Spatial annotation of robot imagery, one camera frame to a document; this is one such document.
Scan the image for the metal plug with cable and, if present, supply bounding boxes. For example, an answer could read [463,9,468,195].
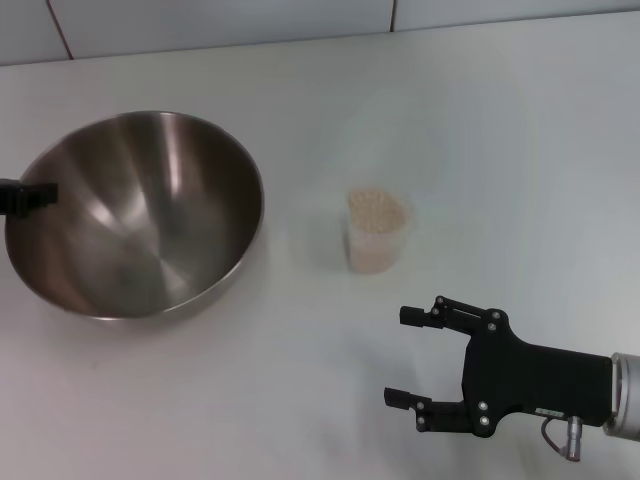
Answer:
[542,415,584,460]

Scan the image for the stainless steel mixing bowl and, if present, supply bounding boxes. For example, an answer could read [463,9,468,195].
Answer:
[4,110,265,322]

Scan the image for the white rice grains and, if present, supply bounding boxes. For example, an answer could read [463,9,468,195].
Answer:
[347,188,407,274]

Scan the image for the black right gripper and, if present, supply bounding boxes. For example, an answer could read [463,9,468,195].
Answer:
[383,295,614,439]

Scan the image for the clear plastic cup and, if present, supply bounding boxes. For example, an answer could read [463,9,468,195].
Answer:
[341,187,415,275]

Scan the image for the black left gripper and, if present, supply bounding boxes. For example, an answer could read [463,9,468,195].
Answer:
[0,177,59,220]

